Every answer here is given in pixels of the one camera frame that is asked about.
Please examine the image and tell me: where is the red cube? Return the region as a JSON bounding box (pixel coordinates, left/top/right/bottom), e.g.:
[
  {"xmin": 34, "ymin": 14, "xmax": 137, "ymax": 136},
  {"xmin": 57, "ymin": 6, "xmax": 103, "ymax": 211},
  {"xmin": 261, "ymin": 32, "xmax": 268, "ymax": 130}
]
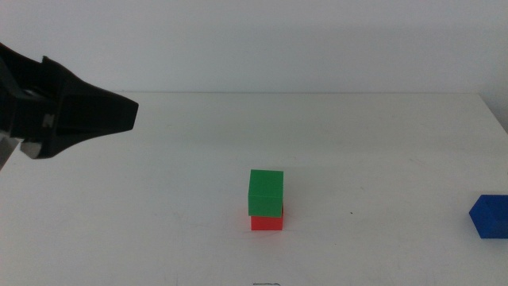
[{"xmin": 250, "ymin": 205, "xmax": 285, "ymax": 232}]

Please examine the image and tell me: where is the green cube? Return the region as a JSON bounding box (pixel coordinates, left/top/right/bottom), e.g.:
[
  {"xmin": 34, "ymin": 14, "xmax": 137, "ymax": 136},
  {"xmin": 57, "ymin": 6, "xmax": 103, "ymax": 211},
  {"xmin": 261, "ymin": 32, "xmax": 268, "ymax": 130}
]
[{"xmin": 248, "ymin": 168, "xmax": 285, "ymax": 218}]

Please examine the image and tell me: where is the blue cube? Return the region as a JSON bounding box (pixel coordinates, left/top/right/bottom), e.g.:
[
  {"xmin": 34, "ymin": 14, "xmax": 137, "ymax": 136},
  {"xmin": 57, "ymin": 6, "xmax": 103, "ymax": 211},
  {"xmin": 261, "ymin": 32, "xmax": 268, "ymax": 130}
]
[{"xmin": 468, "ymin": 194, "xmax": 508, "ymax": 240}]

